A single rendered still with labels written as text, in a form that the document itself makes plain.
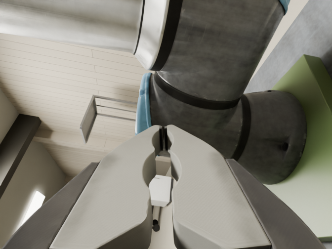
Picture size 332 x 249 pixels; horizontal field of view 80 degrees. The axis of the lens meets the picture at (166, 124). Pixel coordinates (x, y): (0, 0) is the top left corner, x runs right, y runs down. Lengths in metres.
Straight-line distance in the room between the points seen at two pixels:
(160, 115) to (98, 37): 0.14
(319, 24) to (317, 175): 0.29
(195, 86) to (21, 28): 0.20
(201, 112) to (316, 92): 0.19
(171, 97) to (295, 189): 0.25
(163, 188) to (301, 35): 4.75
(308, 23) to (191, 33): 0.34
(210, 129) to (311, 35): 0.29
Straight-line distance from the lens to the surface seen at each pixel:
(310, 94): 0.41
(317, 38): 0.50
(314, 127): 0.38
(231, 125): 0.34
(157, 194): 5.02
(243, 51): 0.27
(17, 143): 4.97
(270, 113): 0.38
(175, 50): 0.24
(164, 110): 0.31
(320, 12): 0.53
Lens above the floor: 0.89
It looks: 5 degrees down
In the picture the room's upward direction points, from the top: 80 degrees counter-clockwise
